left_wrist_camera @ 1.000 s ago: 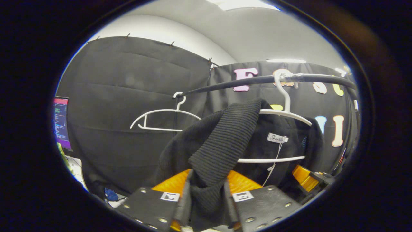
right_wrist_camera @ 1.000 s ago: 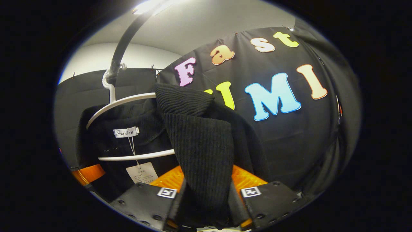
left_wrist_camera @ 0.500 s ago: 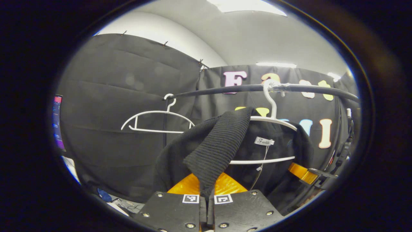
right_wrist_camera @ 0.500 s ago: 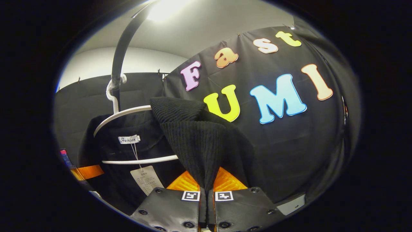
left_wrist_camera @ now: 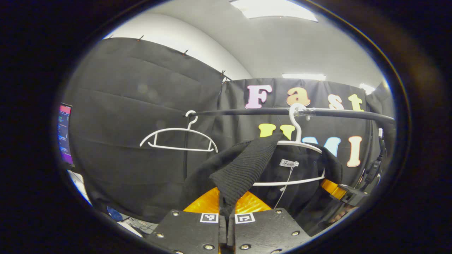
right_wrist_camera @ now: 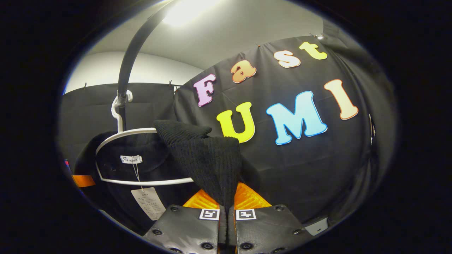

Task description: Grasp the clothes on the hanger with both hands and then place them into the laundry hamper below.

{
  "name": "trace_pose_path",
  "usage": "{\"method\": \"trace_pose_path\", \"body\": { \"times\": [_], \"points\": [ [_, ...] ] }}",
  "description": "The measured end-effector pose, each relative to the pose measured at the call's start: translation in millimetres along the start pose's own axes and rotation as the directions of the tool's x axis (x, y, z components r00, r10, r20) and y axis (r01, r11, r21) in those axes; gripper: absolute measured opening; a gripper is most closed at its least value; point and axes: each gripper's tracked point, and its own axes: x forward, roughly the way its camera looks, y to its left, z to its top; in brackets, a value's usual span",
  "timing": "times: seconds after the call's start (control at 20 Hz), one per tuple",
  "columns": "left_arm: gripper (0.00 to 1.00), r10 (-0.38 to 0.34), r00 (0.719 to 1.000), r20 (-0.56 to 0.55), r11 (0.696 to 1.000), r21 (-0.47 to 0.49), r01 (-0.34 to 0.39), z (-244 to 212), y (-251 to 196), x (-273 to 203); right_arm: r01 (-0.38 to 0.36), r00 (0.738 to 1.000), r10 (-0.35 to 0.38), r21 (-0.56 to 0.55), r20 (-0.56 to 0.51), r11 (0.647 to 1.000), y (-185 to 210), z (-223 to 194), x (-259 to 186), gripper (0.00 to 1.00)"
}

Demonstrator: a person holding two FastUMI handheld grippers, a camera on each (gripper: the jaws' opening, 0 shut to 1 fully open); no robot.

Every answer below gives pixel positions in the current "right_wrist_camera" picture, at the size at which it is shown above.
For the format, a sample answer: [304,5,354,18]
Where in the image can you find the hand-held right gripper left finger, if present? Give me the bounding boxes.
[143,189,227,254]

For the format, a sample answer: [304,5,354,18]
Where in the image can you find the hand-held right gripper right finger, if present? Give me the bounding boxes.
[228,182,315,254]

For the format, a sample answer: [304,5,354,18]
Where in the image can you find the white paper garment tag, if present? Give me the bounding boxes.
[130,187,167,222]

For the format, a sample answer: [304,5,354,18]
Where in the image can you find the black knit garment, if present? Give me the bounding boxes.
[73,119,245,237]

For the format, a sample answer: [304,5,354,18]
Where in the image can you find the white plastic clothes hanger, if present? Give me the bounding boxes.
[95,90,195,187]

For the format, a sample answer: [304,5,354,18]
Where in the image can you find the black metal clothes rack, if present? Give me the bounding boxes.
[116,0,179,134]

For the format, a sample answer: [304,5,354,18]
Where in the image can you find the white paper sheet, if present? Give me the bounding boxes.
[304,217,329,236]

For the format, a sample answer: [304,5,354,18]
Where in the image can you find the large ceiling light panel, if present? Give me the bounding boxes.
[162,0,221,28]

